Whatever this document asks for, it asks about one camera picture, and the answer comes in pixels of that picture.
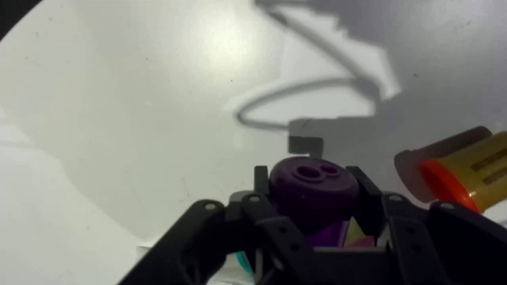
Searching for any white round table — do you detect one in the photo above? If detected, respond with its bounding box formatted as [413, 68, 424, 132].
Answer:
[0, 0, 507, 285]

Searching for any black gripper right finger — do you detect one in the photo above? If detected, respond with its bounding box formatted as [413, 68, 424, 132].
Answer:
[346, 166, 438, 285]

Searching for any purple plastic container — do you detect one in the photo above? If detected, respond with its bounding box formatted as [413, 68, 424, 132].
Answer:
[269, 157, 359, 247]

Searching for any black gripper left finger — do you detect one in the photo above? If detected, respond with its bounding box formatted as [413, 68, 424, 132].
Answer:
[229, 166, 316, 285]

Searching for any yellow tub orange lid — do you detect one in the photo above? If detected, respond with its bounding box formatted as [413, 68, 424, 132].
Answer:
[394, 127, 507, 212]

